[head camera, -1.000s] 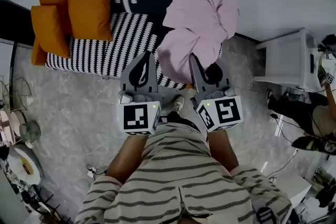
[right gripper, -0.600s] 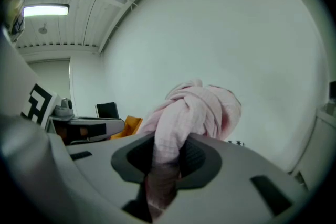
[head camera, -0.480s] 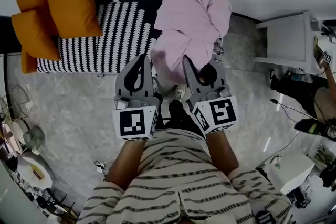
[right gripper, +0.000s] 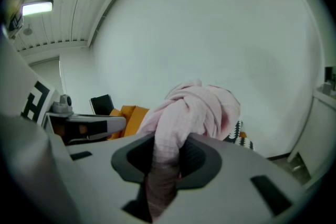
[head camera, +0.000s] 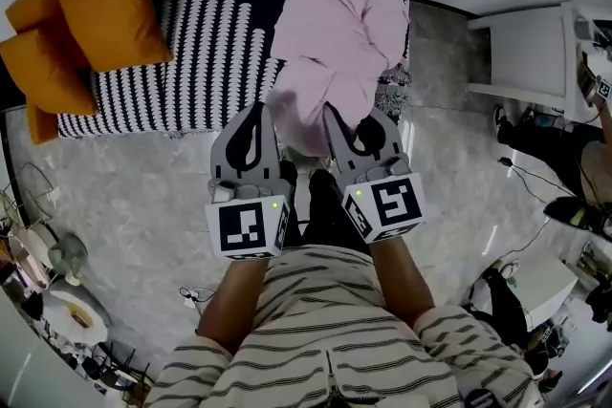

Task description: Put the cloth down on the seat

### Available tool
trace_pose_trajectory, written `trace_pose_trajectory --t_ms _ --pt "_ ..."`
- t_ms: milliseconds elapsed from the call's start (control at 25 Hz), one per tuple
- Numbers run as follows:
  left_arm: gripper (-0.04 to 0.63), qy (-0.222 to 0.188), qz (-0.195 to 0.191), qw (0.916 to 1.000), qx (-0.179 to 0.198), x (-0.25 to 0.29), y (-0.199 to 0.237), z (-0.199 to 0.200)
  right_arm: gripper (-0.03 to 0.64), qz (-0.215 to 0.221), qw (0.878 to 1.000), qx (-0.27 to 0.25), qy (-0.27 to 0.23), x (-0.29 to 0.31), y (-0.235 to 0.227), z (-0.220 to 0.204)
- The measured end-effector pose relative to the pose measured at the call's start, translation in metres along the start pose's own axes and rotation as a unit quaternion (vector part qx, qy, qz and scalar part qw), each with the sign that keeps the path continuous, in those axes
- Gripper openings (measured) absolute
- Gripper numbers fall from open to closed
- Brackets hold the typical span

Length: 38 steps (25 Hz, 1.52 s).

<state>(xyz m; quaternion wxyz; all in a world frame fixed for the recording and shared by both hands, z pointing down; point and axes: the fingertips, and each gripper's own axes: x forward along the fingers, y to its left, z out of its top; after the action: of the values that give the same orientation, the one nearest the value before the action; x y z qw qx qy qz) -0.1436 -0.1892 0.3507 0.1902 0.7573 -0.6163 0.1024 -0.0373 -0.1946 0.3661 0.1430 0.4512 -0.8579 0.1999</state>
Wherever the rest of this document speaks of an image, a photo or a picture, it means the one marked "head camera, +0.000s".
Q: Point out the green desk fan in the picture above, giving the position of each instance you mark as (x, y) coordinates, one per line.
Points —
(69, 255)

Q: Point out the person's striped shirt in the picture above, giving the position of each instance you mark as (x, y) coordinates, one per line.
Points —
(330, 339)

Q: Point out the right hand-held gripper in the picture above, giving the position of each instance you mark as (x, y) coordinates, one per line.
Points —
(389, 205)

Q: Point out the person's right forearm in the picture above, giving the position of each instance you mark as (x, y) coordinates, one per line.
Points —
(399, 282)

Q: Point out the pink cloth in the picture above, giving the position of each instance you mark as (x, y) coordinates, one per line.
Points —
(334, 48)

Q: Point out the large orange cushion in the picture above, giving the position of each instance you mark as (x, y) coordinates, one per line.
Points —
(110, 5)

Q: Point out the white round table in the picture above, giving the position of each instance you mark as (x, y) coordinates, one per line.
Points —
(76, 315)

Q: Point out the person's black trouser legs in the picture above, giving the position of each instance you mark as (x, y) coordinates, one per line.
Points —
(322, 210)

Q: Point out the black white patterned sofa seat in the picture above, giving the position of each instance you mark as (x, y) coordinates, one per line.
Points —
(215, 62)

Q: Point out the white low box table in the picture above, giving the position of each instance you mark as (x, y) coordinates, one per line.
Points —
(545, 286)

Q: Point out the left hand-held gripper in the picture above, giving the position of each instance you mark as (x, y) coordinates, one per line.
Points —
(241, 224)

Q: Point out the person's left forearm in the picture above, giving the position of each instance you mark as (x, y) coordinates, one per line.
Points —
(234, 301)

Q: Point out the white shelf table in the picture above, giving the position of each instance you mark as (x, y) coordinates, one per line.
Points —
(526, 52)

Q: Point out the white cabinet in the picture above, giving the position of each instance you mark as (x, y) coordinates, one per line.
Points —
(28, 363)

